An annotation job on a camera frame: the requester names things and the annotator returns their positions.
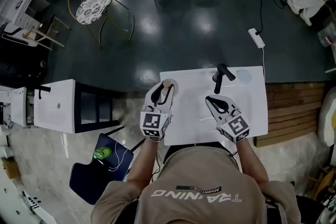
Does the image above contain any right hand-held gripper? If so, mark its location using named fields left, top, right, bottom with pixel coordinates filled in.
left=205, top=95, right=250, bottom=144

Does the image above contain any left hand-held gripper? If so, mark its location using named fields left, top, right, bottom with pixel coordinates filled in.
left=140, top=81, right=176, bottom=143

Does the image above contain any beige bottle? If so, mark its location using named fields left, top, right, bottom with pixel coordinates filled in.
left=161, top=78, right=180, bottom=99

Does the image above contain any person's left forearm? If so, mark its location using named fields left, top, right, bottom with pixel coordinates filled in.
left=125, top=138, right=161, bottom=194

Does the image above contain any person's right forearm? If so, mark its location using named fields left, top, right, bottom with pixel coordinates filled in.
left=235, top=138, right=270, bottom=186

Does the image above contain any green plastic bottle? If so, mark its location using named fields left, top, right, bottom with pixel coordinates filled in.
left=92, top=146, right=113, bottom=161

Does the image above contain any white sink unit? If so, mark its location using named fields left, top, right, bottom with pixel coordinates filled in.
left=33, top=79, right=77, bottom=135

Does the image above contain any wooden plank pallet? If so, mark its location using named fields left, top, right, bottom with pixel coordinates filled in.
left=253, top=82, right=327, bottom=148

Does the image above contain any white power strip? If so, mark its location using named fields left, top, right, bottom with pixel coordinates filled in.
left=247, top=28, right=266, bottom=49

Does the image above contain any person's beige shirt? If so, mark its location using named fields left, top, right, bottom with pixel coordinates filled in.
left=90, top=145, right=301, bottom=224

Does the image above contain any navy blue chair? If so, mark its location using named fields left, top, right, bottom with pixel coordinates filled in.
left=69, top=133, right=135, bottom=206

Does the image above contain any patterned seat cushion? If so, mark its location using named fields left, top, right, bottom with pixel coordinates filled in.
left=75, top=0, right=115, bottom=25

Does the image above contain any small black faucet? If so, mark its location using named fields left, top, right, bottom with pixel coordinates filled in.
left=38, top=84, right=51, bottom=100

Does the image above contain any wooden stool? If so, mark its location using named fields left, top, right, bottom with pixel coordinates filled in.
left=22, top=15, right=71, bottom=51

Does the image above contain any white shelf unit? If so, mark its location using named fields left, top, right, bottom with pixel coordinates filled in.
left=0, top=0, right=37, bottom=30

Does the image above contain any white power strip cable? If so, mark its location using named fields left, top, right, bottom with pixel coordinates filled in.
left=261, top=46, right=266, bottom=82

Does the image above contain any thin white cable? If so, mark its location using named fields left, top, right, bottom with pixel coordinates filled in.
left=97, top=140, right=130, bottom=173

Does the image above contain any black cabinet frame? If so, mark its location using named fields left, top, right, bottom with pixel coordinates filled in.
left=74, top=81, right=125, bottom=134

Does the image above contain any black power cable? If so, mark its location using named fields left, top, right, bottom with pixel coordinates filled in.
left=255, top=0, right=287, bottom=35

